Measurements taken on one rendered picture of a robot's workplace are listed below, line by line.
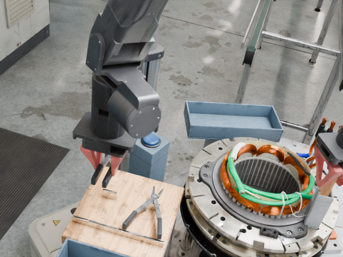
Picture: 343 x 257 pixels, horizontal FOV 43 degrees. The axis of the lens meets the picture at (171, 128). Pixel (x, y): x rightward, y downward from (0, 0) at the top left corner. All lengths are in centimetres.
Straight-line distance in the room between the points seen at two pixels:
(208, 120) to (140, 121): 61
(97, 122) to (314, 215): 45
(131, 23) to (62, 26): 329
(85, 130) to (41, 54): 275
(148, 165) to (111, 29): 54
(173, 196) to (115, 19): 45
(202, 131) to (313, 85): 257
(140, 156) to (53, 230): 87
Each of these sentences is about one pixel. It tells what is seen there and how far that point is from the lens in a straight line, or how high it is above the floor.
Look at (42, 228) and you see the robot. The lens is 189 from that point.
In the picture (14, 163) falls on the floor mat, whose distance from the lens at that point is 252.
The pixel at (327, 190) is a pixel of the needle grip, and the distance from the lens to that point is 85.
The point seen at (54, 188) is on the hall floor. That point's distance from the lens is 238.
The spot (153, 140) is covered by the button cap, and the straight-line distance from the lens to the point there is 108.
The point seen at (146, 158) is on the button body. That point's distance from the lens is 108.
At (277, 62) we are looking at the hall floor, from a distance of 380.
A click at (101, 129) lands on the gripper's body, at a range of 70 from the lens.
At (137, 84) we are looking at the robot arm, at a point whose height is 140.
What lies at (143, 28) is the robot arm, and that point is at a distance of 60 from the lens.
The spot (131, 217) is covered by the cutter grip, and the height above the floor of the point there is 109.
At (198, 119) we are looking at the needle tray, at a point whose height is 102.
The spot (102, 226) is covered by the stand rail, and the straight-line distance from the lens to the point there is 85.
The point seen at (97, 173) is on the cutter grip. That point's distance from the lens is 78.
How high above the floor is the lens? 174
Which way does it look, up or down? 39 degrees down
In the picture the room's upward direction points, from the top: 10 degrees clockwise
